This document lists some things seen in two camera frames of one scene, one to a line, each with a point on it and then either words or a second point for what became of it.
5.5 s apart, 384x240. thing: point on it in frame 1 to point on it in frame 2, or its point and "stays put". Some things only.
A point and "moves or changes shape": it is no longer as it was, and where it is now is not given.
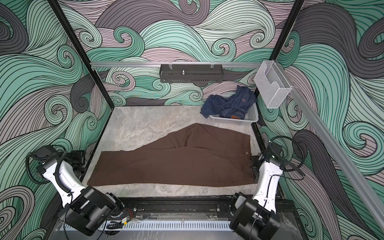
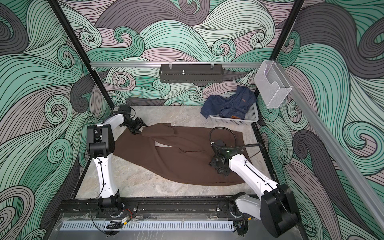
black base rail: (192, 205) stays put
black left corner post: (82, 51) stays put
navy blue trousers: (234, 106) stays put
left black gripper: (79, 155) to (139, 123)
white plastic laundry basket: (251, 116) stays put
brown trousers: (199, 155) moves or changes shape
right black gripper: (256, 159) to (224, 171)
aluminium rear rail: (123, 65) stays put
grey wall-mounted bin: (272, 83) stays put
